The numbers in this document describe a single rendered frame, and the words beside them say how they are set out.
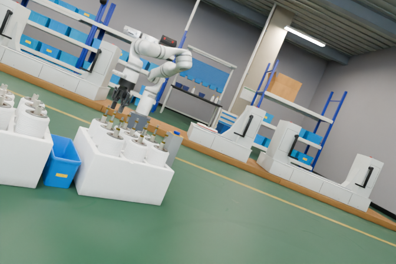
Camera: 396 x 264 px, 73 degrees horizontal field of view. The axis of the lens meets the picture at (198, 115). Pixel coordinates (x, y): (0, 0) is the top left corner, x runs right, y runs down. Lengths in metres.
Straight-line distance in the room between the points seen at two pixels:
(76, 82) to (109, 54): 0.52
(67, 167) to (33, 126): 0.21
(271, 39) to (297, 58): 2.87
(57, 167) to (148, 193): 0.41
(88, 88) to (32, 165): 2.45
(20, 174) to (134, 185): 0.43
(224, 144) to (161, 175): 2.24
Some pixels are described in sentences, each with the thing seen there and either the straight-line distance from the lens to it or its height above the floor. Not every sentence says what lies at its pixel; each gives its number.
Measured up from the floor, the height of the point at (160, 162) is 0.20.
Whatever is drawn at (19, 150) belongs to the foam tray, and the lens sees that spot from 1.11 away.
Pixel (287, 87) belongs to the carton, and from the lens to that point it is 6.59.
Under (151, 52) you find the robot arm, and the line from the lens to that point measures 1.29.
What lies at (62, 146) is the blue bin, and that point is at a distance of 1.46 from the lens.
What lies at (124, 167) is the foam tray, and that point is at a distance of 1.20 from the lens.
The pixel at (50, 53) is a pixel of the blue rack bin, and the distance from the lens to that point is 6.62.
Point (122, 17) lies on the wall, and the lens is 10.23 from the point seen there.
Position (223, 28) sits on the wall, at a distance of 10.15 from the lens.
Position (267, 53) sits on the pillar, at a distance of 8.00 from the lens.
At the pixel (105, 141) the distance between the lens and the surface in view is 1.19.
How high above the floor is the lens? 0.51
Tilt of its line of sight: 2 degrees down
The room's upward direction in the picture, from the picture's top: 23 degrees clockwise
